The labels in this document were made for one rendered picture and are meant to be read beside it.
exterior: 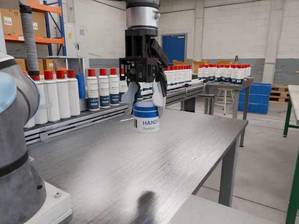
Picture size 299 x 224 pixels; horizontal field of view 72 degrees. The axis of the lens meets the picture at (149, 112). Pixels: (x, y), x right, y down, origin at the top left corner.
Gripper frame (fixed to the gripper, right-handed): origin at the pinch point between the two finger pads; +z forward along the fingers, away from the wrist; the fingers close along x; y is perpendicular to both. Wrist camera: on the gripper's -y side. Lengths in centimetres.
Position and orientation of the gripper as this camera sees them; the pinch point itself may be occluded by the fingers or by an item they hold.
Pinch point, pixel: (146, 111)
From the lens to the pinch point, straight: 55.1
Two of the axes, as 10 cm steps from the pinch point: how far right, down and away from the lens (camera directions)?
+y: -4.1, 2.1, -8.8
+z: 0.0, 9.7, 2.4
